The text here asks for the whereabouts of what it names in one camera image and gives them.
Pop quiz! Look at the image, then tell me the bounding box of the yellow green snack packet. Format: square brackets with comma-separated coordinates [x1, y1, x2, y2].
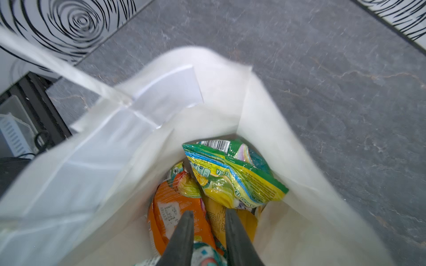
[182, 139, 289, 211]

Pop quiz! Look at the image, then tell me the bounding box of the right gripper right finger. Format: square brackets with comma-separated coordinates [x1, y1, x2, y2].
[225, 209, 264, 266]

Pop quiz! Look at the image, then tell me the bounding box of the white slotted cable duct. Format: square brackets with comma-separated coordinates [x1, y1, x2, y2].
[1, 113, 38, 158]

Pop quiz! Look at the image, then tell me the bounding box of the white paper bag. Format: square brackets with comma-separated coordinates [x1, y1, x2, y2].
[1, 29, 394, 266]

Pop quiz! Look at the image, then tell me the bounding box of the orange snack packet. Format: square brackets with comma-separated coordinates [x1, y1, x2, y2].
[147, 161, 216, 255]

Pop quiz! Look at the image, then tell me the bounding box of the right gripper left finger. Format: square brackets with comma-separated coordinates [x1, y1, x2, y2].
[156, 211, 194, 266]

